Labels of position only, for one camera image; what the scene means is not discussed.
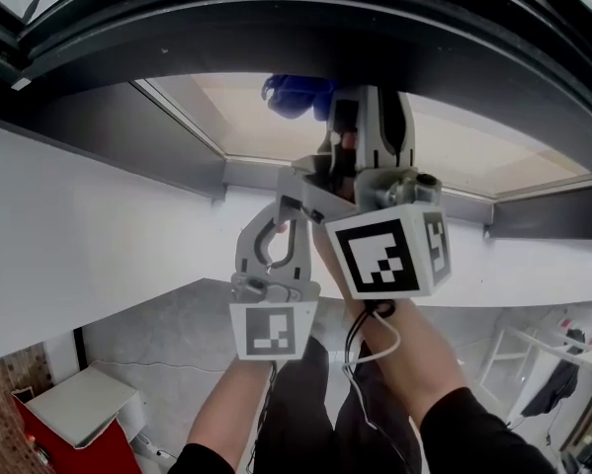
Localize person's right forearm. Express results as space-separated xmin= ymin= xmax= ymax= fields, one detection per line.
xmin=313 ymin=223 xmax=471 ymax=432

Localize blue cleaning cloth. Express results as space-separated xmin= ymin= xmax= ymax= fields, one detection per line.
xmin=261 ymin=72 xmax=341 ymax=121

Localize black hanging jacket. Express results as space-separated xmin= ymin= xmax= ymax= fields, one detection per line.
xmin=522 ymin=331 xmax=582 ymax=417

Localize white plastic bag red print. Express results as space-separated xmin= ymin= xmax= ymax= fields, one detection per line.
xmin=554 ymin=315 xmax=592 ymax=351

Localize person's black sweater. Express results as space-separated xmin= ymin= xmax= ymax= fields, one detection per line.
xmin=168 ymin=386 xmax=559 ymax=474

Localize window glass pane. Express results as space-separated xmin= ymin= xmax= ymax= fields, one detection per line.
xmin=132 ymin=70 xmax=592 ymax=200

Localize person's left forearm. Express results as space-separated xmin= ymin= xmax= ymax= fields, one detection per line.
xmin=185 ymin=357 xmax=278 ymax=469

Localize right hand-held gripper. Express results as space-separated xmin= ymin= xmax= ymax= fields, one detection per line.
xmin=275 ymin=85 xmax=454 ymax=301

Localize person's black trousers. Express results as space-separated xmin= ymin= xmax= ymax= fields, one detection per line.
xmin=262 ymin=336 xmax=426 ymax=474

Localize white metal rack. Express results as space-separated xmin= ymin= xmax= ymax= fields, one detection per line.
xmin=476 ymin=323 xmax=592 ymax=415

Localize thin black cable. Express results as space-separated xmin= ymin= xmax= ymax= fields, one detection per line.
xmin=343 ymin=297 xmax=399 ymax=379

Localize thin white cable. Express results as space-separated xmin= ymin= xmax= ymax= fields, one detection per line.
xmin=341 ymin=311 xmax=403 ymax=434

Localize red box with white lid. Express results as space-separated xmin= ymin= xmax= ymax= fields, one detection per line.
xmin=10 ymin=360 xmax=147 ymax=474

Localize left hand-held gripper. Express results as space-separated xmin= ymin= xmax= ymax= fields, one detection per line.
xmin=228 ymin=200 xmax=322 ymax=362

